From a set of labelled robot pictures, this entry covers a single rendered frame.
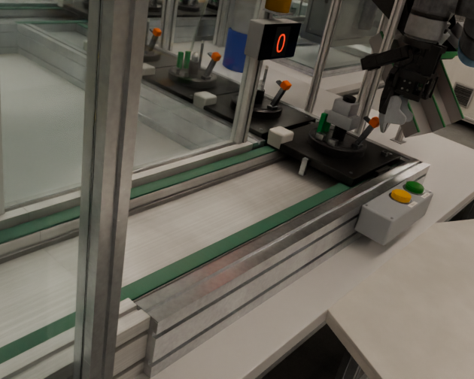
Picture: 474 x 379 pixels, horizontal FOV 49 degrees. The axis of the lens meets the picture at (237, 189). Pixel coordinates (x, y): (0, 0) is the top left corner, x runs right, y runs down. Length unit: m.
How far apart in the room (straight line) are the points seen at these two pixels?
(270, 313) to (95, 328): 0.40
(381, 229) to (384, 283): 0.10
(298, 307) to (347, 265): 0.18
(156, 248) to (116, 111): 0.48
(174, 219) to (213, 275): 0.21
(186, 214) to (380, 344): 0.40
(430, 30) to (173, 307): 0.73
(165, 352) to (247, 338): 0.15
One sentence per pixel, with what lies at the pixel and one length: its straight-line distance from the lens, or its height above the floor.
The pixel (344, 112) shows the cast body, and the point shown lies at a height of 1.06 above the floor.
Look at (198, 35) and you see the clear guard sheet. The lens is 0.98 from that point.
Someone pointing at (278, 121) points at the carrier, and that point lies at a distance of 1.34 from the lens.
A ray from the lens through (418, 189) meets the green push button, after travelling 1.17.
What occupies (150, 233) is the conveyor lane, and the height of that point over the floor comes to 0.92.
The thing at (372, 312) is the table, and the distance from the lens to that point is 0.94.
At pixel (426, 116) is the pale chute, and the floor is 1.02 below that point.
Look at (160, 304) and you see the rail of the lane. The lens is 0.69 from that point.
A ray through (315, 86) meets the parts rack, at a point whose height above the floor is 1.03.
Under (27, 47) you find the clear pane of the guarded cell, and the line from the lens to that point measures 0.36.
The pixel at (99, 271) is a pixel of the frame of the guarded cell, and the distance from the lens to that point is 0.48.
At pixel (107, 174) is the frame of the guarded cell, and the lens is 0.42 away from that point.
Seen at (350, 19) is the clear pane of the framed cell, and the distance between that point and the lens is 2.39.
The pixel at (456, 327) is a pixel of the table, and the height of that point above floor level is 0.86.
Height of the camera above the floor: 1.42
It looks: 28 degrees down
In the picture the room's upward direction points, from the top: 12 degrees clockwise
